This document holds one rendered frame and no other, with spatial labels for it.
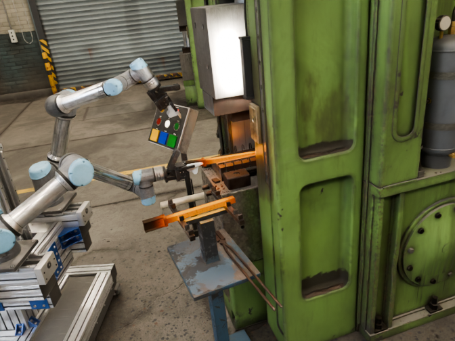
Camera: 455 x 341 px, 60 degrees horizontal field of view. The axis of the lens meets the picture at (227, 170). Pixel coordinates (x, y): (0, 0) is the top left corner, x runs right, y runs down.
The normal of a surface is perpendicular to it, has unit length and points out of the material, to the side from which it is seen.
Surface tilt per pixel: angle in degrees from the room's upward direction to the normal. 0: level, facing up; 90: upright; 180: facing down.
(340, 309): 90
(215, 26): 90
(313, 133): 89
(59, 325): 0
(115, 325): 0
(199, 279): 0
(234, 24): 90
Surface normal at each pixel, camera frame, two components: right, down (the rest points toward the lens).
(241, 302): 0.30, 0.36
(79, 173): 0.70, 0.18
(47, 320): -0.10, -0.91
